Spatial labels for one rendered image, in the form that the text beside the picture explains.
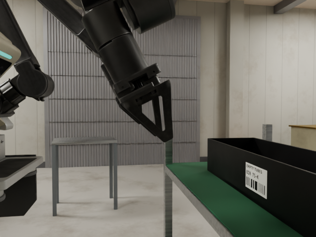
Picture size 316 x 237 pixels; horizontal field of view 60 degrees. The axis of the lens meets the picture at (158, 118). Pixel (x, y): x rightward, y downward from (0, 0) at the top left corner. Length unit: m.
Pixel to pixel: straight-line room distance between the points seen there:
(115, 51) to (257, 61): 6.21
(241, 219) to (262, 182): 0.10
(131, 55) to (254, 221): 0.39
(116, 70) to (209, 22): 5.90
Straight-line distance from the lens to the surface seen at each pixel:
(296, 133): 6.31
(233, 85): 6.03
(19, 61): 0.86
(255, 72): 6.48
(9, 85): 0.86
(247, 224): 0.57
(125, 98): 0.34
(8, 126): 0.88
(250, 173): 0.69
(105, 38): 0.39
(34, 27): 6.00
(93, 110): 5.58
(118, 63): 0.39
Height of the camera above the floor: 1.17
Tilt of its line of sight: 2 degrees down
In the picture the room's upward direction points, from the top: straight up
